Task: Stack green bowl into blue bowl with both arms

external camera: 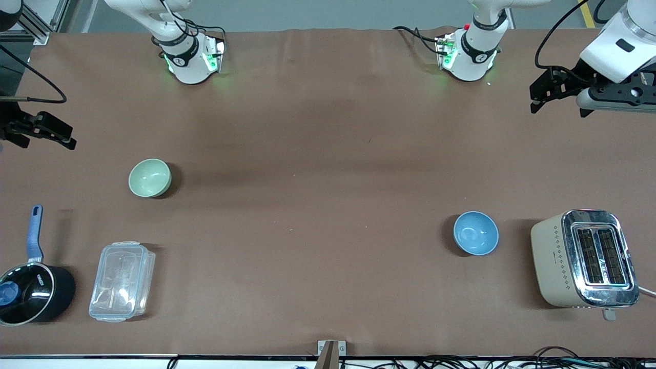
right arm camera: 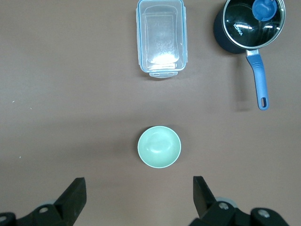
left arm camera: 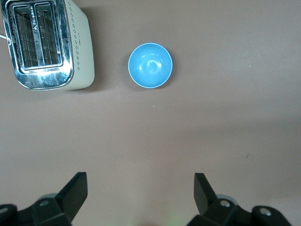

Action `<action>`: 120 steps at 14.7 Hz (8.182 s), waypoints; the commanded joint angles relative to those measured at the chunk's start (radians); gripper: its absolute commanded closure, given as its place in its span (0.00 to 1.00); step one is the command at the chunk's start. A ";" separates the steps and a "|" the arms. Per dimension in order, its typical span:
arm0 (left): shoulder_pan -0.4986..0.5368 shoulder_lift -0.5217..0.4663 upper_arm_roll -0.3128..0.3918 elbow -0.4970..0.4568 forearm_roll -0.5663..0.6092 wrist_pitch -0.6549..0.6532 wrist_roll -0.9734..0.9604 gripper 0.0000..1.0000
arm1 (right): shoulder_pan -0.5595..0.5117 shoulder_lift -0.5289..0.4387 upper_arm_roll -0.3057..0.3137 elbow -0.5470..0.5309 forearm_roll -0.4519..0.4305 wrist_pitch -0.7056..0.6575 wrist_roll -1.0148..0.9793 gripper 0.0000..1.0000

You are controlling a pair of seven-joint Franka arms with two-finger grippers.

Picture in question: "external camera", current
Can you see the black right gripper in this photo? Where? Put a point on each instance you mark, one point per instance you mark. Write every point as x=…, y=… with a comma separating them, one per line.
x=7, y=126

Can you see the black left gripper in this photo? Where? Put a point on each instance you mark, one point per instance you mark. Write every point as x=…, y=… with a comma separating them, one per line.
x=580, y=75

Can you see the light green bowl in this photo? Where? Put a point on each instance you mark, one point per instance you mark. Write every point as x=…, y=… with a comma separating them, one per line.
x=149, y=177

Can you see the light blue bowl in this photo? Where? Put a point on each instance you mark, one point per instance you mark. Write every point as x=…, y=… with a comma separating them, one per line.
x=475, y=233

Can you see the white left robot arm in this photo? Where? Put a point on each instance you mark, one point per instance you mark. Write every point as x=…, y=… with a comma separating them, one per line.
x=470, y=62

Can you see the left base connector plate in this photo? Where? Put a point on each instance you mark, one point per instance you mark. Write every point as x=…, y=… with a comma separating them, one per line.
x=445, y=52

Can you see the clear plastic food container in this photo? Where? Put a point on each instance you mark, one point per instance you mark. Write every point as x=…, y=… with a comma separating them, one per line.
x=122, y=282

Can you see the glass lid blue knob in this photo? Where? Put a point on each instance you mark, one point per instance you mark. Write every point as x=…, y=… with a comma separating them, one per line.
x=28, y=294

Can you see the beige chrome toaster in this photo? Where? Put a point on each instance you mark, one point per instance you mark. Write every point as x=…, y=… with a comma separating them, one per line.
x=561, y=261

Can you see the brown table cover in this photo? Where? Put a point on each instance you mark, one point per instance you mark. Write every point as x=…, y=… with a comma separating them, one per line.
x=328, y=154

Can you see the aluminium frame profile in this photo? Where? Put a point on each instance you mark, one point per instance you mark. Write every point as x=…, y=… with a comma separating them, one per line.
x=38, y=23

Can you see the metal table edge bracket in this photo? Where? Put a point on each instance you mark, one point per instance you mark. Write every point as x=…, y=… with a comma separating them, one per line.
x=331, y=352

